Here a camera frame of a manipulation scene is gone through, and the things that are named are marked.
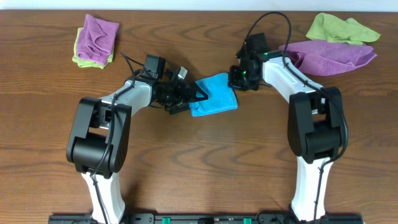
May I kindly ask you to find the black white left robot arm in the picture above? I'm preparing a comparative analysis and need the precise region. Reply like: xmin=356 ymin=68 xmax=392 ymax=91
xmin=66 ymin=55 xmax=208 ymax=223

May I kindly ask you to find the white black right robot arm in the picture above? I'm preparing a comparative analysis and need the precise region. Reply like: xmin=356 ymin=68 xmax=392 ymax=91
xmin=228 ymin=33 xmax=347 ymax=223

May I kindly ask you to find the crumpled purple cloth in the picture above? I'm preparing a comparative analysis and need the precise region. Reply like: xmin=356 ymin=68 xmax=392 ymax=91
xmin=287 ymin=40 xmax=377 ymax=77

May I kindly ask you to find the folded purple cloth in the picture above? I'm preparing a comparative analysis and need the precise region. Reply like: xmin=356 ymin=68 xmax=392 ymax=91
xmin=76 ymin=14 xmax=119 ymax=65

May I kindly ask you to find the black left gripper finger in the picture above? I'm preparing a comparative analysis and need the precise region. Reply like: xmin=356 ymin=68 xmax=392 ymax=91
xmin=188 ymin=82 xmax=208 ymax=103
xmin=169 ymin=104 xmax=190 ymax=114

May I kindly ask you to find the crumpled green cloth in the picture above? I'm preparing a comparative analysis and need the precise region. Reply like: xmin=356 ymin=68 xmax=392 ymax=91
xmin=306 ymin=12 xmax=381 ymax=45

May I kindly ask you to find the blue microfibre cloth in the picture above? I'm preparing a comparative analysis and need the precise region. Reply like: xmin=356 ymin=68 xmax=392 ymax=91
xmin=190 ymin=73 xmax=238 ymax=117

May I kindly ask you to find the folded green cloth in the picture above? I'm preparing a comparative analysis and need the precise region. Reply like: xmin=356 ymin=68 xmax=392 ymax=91
xmin=72 ymin=27 xmax=114 ymax=69

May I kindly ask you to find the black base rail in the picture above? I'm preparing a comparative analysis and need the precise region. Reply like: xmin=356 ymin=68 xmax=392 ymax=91
xmin=48 ymin=211 xmax=364 ymax=224

